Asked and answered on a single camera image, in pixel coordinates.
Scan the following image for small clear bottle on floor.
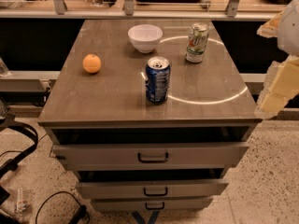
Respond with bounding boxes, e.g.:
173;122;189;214
15;188;26;214

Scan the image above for grey drawer cabinet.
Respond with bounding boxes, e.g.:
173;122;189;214
39;19;258;211

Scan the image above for top drawer with handle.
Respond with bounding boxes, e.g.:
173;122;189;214
53;142;249;171

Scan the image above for drawer with handle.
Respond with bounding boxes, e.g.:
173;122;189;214
53;142;249;171
91;197;212;212
76;179;228;199

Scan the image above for black cable on floor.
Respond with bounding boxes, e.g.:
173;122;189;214
35;190;91;224

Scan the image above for middle drawer with handle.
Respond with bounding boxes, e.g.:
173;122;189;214
76;179;228;199

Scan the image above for black chair base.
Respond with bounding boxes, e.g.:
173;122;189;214
0;114;38;178

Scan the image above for green white 7up can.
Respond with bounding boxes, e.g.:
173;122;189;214
186;22;209;63

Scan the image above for orange fruit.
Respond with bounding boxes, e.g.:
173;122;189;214
82;54;102;74

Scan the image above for blue pepsi can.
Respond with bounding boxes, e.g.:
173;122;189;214
145;56;171;104

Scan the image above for bottom drawer with handle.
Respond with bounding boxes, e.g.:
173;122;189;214
91;197;212;212

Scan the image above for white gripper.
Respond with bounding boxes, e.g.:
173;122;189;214
255;0;299;116

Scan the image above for white bowl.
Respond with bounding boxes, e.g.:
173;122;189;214
128;24;163;53

